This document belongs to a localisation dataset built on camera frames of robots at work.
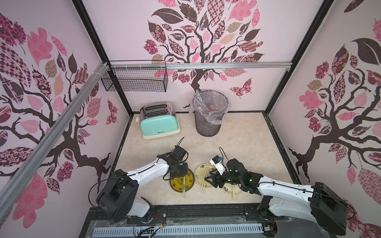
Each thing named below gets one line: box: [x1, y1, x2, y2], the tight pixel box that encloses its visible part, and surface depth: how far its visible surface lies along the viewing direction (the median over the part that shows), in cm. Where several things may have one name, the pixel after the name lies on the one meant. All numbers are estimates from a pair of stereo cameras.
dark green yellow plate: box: [169, 170, 195, 193], surface depth 85 cm
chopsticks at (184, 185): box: [183, 176, 186, 196], surface depth 81 cm
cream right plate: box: [220, 182, 244, 196], surface depth 81 cm
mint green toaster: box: [135, 102, 181, 140], surface depth 99 cm
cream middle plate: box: [194, 163, 214, 188], surface depth 87 cm
